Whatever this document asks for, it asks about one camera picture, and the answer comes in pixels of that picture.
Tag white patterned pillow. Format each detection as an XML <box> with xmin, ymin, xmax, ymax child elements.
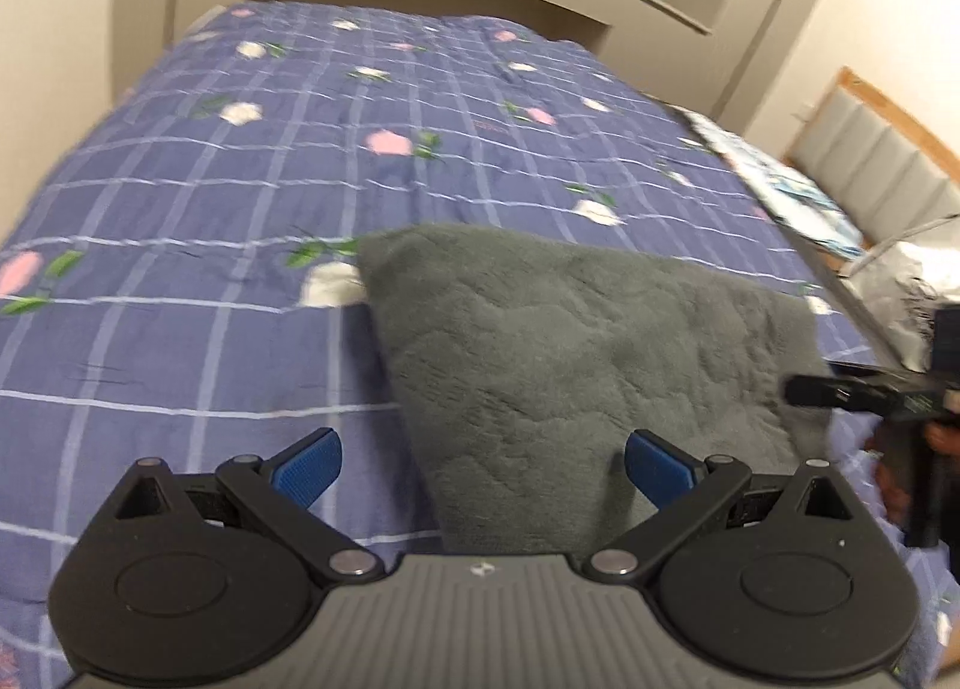
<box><xmin>674</xmin><ymin>106</ymin><xmax>866</xmax><ymax>260</ymax></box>

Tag person's right hand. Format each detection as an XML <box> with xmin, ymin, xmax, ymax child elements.
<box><xmin>871</xmin><ymin>421</ymin><xmax>958</xmax><ymax>526</ymax></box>

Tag grey fleece pants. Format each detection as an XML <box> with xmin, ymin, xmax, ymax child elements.
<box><xmin>358</xmin><ymin>224</ymin><xmax>830</xmax><ymax>556</ymax></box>

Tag blue plaid floral bedspread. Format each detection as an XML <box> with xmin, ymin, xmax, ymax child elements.
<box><xmin>2</xmin><ymin>2</ymin><xmax>958</xmax><ymax>687</ymax></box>

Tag white plastic bag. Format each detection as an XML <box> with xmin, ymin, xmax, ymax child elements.
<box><xmin>839</xmin><ymin>215</ymin><xmax>960</xmax><ymax>371</ymax></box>

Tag grey padded wooden headboard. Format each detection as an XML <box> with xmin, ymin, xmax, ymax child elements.
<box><xmin>784</xmin><ymin>67</ymin><xmax>958</xmax><ymax>246</ymax></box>

